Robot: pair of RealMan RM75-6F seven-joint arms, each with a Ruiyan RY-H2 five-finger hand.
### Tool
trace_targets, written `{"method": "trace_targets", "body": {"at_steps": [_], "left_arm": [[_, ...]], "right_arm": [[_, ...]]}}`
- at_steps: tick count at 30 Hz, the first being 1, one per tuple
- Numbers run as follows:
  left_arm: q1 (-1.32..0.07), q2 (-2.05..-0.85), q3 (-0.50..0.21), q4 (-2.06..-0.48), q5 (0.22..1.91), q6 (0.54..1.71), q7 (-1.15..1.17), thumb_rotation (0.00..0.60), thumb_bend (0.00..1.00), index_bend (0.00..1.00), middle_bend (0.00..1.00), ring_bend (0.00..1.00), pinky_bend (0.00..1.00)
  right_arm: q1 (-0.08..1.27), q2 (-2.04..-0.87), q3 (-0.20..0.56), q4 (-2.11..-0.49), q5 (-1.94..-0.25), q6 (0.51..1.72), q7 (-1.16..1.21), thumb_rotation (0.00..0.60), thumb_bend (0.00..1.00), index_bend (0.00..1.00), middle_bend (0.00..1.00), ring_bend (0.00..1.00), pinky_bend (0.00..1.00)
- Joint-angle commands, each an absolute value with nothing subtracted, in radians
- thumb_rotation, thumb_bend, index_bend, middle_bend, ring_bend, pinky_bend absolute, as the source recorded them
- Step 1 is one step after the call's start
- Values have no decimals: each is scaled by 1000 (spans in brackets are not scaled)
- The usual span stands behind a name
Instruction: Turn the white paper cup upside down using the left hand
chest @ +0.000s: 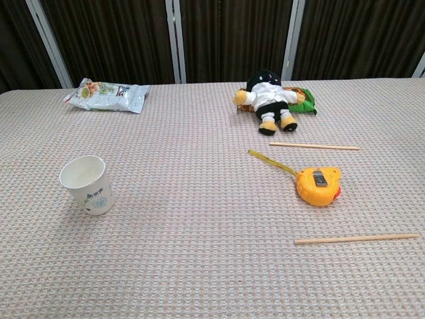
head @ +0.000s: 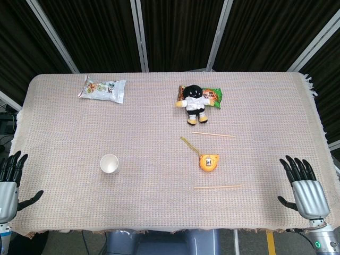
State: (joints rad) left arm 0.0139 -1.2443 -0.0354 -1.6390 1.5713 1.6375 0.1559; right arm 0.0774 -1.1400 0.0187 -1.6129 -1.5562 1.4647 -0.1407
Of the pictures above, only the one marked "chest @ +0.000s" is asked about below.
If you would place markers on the patterned tablecloth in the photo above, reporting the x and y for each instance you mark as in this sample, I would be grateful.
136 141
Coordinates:
199 232

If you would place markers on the white snack bag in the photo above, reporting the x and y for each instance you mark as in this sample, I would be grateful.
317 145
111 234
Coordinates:
109 97

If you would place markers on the black and white plush toy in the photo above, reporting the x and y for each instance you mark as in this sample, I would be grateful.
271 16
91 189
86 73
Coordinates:
270 99

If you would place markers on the green and orange snack bag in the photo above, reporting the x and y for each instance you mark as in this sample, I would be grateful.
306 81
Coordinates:
303 101

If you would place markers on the dark folding screen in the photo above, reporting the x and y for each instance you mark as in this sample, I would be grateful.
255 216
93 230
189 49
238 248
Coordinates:
232 36

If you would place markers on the wooden chopstick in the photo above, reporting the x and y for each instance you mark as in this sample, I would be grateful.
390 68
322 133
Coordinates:
315 146
357 238

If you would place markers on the yellow tape measure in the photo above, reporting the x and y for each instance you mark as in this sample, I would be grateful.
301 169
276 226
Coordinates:
318 186

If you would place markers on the white paper cup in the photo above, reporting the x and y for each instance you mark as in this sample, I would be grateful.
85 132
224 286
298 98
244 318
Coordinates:
87 186

